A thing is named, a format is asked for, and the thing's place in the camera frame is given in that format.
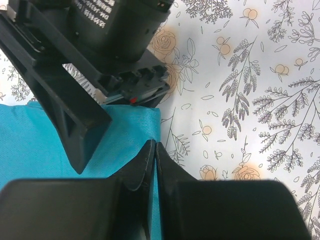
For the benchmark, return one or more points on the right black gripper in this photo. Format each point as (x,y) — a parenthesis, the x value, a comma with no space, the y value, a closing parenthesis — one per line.
(106,40)

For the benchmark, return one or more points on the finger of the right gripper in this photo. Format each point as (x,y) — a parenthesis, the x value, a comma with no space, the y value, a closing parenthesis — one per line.
(78,119)

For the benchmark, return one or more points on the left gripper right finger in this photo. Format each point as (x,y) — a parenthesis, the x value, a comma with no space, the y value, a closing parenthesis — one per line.
(192,209)

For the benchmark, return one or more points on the teal t shirt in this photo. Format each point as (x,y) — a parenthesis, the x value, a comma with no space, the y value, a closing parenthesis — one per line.
(30,147)

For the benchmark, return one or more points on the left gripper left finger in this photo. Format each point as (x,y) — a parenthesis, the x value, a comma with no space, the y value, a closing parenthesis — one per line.
(118,207)

